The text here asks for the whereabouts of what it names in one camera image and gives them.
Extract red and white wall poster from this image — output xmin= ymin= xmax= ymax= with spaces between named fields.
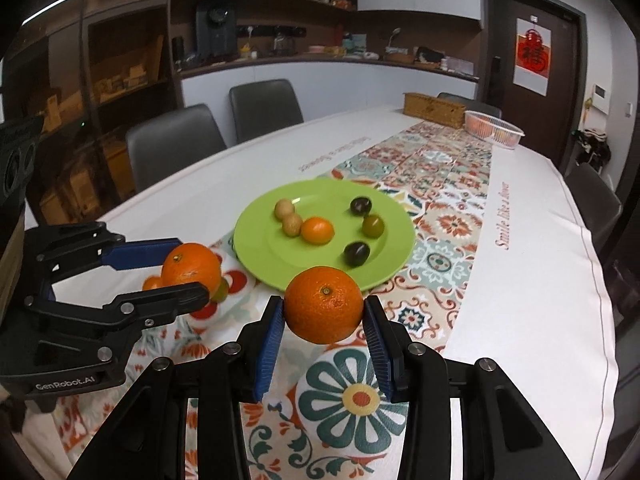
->
xmin=515 ymin=17 xmax=552 ymax=95

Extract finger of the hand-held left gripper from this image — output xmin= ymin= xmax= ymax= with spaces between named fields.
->
xmin=24 ymin=281 xmax=211 ymax=342
xmin=26 ymin=221 xmax=188 ymax=274

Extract black water dispenser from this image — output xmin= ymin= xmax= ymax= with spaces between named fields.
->
xmin=195 ymin=2 xmax=237 ymax=66

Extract dark wooden door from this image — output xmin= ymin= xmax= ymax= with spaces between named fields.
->
xmin=487 ymin=0 xmax=586 ymax=171

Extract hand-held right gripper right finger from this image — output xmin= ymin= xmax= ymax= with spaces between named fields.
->
xmin=362 ymin=296 xmax=583 ymax=480

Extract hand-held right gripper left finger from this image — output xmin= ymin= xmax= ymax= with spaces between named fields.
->
xmin=67 ymin=296 xmax=287 ymax=480

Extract glass display cabinet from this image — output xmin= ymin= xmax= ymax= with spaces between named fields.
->
xmin=0 ymin=0 xmax=173 ymax=226

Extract black and beige bag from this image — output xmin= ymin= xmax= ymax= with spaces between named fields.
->
xmin=572 ymin=127 xmax=612 ymax=166

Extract white patterned tablecloth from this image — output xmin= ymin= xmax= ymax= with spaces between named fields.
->
xmin=15 ymin=105 xmax=621 ymax=480

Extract green plate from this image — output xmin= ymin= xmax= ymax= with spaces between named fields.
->
xmin=233 ymin=177 xmax=417 ymax=293

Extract wicker box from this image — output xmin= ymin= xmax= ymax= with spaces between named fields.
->
xmin=403 ymin=92 xmax=467 ymax=128

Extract white lower cabinets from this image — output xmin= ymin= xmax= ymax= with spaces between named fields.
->
xmin=181 ymin=62 xmax=481 ymax=146

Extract mandarin orange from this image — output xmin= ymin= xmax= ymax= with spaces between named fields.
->
xmin=160 ymin=242 xmax=222 ymax=289
xmin=285 ymin=266 xmax=364 ymax=345

